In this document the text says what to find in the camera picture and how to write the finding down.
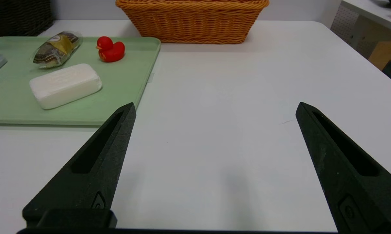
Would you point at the wooden box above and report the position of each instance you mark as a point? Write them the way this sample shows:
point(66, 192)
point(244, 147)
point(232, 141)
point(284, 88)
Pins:
point(387, 53)

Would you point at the orange wicker basket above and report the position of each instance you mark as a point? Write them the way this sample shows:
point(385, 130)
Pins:
point(195, 22)

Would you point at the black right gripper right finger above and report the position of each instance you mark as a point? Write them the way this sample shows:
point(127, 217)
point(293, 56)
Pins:
point(351, 195)

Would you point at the wrapped chocolate balls pack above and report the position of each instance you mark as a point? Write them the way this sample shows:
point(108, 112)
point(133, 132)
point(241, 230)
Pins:
point(55, 48)

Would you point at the red rubber duck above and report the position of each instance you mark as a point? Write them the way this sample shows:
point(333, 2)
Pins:
point(112, 52)

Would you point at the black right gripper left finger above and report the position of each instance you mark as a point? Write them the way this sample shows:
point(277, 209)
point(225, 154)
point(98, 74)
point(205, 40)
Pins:
point(94, 175)

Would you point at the light green plastic tray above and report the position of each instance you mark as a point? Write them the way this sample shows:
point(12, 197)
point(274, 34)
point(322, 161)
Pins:
point(123, 84)

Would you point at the dark brown wicker basket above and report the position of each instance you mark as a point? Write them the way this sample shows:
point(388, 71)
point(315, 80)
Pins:
point(16, 16)

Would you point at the white side table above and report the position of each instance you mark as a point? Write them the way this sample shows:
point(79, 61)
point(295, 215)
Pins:
point(367, 8)

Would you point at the white soap bar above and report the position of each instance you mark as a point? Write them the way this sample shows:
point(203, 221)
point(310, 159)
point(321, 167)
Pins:
point(65, 86)

